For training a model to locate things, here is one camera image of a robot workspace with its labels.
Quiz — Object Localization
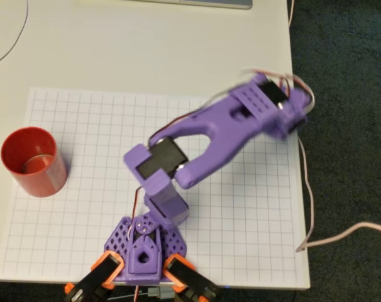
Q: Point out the silver laptop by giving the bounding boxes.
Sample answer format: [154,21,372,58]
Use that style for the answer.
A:
[124,0,253,10]

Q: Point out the orange and black clamp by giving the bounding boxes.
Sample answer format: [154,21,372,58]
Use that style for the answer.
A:
[163,253,219,302]
[63,250,126,302]

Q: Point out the thin grey cable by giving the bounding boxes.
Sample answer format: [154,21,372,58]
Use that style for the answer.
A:
[0,0,30,69]

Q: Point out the pink cable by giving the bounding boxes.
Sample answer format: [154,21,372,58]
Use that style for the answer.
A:
[287,0,381,253]

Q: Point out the white grid paper sheet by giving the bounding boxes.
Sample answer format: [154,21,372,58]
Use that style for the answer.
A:
[0,87,299,284]

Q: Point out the red white black servo wires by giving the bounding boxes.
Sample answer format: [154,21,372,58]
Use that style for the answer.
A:
[127,67,316,235]

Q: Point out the grey connector block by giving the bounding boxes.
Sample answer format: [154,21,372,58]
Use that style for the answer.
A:
[147,285,174,302]

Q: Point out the red plastic cup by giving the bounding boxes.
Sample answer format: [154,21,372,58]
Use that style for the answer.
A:
[0,126,68,198]

